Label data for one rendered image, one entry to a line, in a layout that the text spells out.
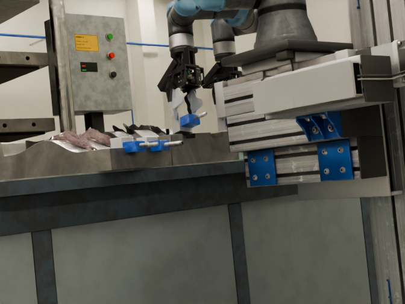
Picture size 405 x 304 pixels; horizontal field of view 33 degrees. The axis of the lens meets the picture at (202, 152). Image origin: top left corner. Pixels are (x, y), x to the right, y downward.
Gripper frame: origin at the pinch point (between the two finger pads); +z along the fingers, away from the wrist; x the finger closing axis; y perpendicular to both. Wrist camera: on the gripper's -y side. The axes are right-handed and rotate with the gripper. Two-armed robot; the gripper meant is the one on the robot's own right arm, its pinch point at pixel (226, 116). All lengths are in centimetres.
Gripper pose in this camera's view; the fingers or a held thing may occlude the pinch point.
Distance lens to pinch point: 231.5
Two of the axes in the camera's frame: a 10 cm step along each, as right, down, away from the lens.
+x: 7.6, -0.6, 6.5
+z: 1.0, 9.9, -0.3
